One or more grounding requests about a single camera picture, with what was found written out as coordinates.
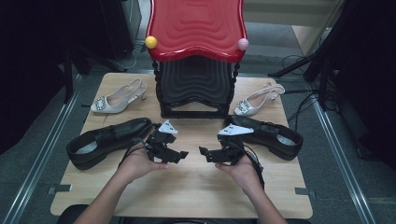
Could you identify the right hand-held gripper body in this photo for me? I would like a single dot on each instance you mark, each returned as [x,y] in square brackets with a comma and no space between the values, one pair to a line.
[233,149]

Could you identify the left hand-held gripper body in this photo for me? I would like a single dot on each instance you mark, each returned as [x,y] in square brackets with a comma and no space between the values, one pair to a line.
[158,143]

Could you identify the black leather shoe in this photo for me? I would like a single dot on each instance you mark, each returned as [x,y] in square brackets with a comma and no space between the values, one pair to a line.
[267,133]
[115,137]

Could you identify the white heeled shoe with buckle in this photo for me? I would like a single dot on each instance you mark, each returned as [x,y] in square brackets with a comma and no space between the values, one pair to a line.
[116,105]
[253,107]

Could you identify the red and black shoe rack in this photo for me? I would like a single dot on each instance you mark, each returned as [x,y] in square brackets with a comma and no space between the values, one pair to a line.
[196,28]

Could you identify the person's right hand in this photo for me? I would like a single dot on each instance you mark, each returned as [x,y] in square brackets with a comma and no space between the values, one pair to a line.
[244,174]

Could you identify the person's left hand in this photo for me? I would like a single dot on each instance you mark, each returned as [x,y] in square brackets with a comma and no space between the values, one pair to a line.
[137,165]

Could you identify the black tripod stand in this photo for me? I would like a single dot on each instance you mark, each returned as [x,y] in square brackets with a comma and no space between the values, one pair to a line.
[322,62]

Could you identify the beige board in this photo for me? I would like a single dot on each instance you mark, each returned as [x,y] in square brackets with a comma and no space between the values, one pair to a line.
[308,37]

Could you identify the grey table bracket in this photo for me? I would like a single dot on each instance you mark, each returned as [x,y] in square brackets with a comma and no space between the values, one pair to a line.
[303,191]
[60,188]

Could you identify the metal floor rail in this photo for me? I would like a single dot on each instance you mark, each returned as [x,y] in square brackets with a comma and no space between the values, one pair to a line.
[339,161]
[40,155]

